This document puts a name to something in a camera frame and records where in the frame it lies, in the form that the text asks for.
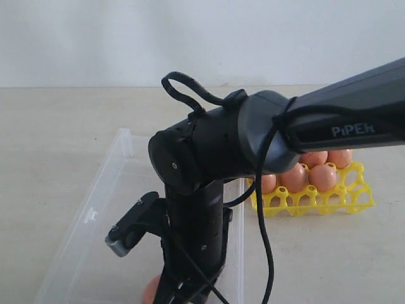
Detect brown egg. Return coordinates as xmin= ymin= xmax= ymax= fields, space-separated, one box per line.
xmin=299 ymin=151 xmax=328 ymax=169
xmin=280 ymin=163 xmax=307 ymax=193
xmin=261 ymin=174 xmax=277 ymax=194
xmin=327 ymin=149 xmax=352 ymax=169
xmin=142 ymin=276 xmax=160 ymax=304
xmin=308 ymin=165 xmax=337 ymax=192

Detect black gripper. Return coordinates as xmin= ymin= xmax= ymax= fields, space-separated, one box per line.
xmin=153 ymin=208 xmax=233 ymax=304

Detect clear plastic storage box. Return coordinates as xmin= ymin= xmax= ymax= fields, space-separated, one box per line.
xmin=36 ymin=129 xmax=244 ymax=303

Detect black cable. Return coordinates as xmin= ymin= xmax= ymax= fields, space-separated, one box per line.
xmin=159 ymin=72 xmax=405 ymax=304

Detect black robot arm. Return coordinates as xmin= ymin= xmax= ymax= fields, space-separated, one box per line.
xmin=148 ymin=59 xmax=404 ymax=303

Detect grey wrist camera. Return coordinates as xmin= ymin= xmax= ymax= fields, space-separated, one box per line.
xmin=105 ymin=191 xmax=166 ymax=258

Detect yellow plastic egg tray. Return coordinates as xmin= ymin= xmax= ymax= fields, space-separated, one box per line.
xmin=263 ymin=161 xmax=375 ymax=217

